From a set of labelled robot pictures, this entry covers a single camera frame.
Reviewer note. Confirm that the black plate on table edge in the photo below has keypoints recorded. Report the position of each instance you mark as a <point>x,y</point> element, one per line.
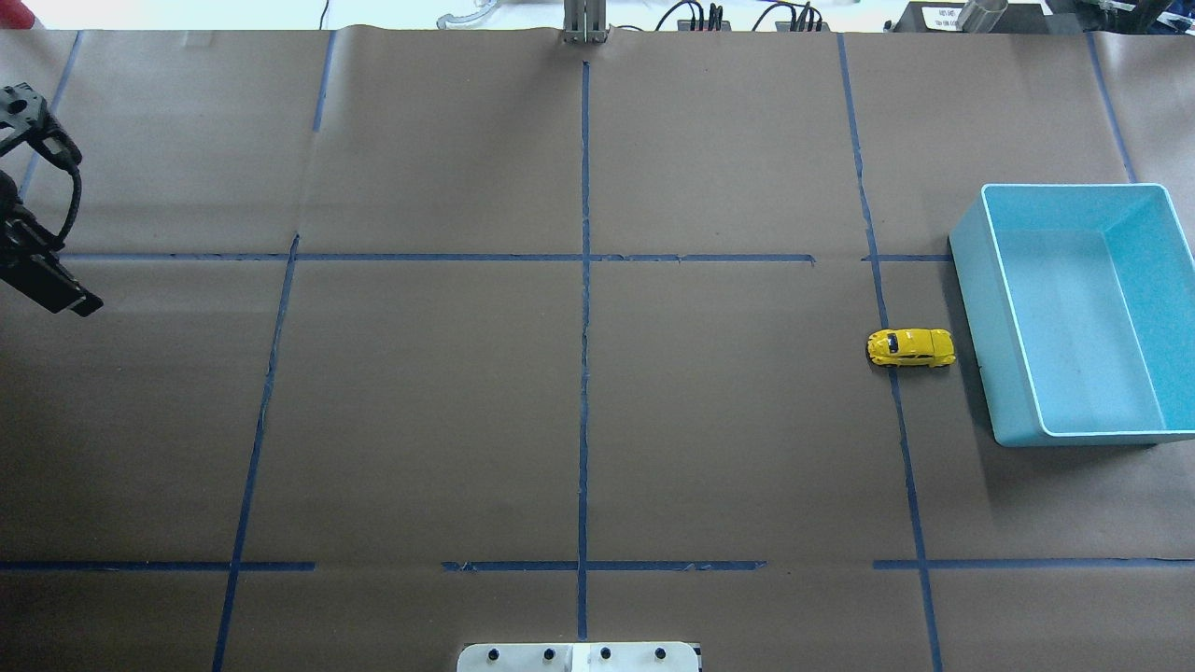
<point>941,16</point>

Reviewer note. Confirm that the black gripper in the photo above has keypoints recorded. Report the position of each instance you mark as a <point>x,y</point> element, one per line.
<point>47,277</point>

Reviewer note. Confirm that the silver metal cylinder weight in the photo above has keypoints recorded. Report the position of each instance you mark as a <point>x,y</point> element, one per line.
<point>979,17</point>

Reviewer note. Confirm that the aluminium frame post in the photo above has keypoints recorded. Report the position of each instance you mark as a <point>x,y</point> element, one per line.
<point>585,22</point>

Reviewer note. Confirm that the light blue plastic bin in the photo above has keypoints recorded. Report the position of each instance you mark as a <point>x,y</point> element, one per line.
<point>1080,307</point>

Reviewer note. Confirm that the yellow beetle toy car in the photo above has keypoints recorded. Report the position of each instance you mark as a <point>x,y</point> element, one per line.
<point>916,347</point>

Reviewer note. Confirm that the red fire extinguisher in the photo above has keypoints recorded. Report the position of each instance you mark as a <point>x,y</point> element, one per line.
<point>16,15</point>

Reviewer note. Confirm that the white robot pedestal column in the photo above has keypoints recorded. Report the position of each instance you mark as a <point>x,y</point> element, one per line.
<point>581,656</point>

